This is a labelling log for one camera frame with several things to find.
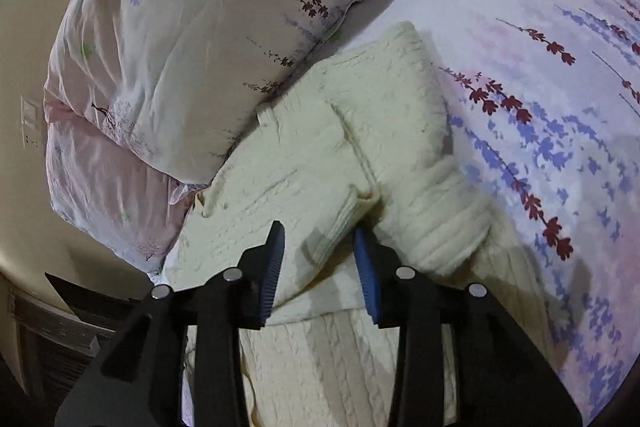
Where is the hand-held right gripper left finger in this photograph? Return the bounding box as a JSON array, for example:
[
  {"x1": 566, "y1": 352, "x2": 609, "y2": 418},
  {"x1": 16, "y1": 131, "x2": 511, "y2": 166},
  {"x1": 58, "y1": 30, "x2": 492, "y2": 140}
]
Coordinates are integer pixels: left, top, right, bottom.
[{"x1": 54, "y1": 221, "x2": 287, "y2": 427}]

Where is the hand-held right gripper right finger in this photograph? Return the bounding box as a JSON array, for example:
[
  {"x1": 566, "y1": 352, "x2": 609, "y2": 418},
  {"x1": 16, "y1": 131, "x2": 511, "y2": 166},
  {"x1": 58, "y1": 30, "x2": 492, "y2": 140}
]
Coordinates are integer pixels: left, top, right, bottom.
[{"x1": 352, "y1": 227, "x2": 584, "y2": 427}]

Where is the cream knit sweater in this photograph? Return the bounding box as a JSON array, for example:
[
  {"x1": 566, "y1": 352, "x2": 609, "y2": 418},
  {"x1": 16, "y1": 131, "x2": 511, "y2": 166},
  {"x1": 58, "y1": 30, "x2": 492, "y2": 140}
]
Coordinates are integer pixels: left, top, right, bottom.
[{"x1": 162, "y1": 21, "x2": 558, "y2": 427}]

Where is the dark bedside furniture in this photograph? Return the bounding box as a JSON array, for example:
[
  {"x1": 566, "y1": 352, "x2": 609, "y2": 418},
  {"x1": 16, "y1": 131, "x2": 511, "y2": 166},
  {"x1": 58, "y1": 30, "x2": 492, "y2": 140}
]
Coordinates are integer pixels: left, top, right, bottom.
[{"x1": 9, "y1": 271, "x2": 153, "y2": 410}]

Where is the floral pillow with dark stain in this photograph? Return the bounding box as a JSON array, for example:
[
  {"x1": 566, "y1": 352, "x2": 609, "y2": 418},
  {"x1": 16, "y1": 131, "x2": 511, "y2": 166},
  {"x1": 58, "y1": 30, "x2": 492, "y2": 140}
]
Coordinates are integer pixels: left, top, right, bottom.
[{"x1": 44, "y1": 0, "x2": 453, "y2": 188}]

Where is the floral pink bed sheet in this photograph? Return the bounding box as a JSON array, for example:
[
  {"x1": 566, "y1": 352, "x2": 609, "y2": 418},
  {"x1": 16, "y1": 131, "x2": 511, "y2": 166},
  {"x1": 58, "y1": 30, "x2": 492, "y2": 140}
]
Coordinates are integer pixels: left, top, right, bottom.
[{"x1": 160, "y1": 0, "x2": 640, "y2": 414}]

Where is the white wall switch plate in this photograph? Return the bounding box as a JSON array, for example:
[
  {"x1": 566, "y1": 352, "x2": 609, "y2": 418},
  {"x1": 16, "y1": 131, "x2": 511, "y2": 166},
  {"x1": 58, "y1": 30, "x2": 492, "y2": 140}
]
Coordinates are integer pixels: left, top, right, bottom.
[{"x1": 20, "y1": 96, "x2": 41, "y2": 128}]

